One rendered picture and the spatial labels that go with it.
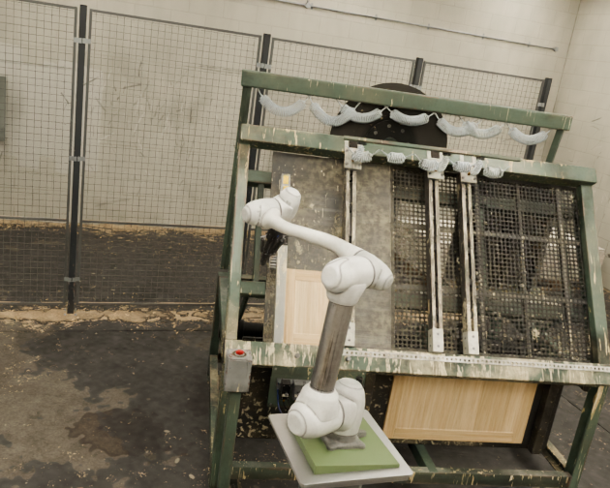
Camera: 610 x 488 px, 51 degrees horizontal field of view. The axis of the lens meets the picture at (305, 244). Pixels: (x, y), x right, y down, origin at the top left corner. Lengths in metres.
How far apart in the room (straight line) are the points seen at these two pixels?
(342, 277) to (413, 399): 1.66
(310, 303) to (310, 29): 5.35
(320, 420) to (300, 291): 1.03
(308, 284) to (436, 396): 1.05
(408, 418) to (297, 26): 5.52
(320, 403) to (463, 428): 1.69
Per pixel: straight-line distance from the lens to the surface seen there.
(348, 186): 3.67
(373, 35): 8.65
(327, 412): 2.64
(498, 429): 4.25
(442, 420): 4.07
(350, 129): 4.23
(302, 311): 3.46
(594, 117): 9.62
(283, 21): 8.24
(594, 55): 9.85
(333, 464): 2.75
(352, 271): 2.42
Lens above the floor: 2.34
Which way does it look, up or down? 16 degrees down
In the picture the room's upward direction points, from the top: 9 degrees clockwise
